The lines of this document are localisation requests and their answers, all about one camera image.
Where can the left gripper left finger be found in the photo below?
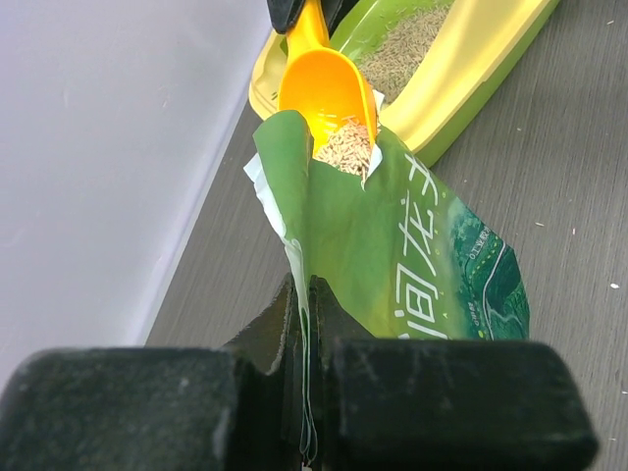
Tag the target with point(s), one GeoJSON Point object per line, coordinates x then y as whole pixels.
{"type": "Point", "coordinates": [235, 407]}

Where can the yellow plastic scoop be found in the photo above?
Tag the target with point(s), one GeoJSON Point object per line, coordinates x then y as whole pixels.
{"type": "Point", "coordinates": [330, 93]}

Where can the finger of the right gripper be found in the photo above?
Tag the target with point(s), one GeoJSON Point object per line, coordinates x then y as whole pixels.
{"type": "Point", "coordinates": [284, 14]}

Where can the green cat litter bag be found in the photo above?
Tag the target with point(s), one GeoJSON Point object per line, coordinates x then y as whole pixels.
{"type": "Point", "coordinates": [403, 255]}

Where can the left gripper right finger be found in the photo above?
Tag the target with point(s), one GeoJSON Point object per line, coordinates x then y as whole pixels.
{"type": "Point", "coordinates": [443, 404]}

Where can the yellow green litter box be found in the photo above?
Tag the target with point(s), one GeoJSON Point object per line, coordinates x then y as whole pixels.
{"type": "Point", "coordinates": [475, 49]}

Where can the clean litter pellets in box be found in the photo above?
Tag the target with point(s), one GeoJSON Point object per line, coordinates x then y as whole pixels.
{"type": "Point", "coordinates": [388, 40]}

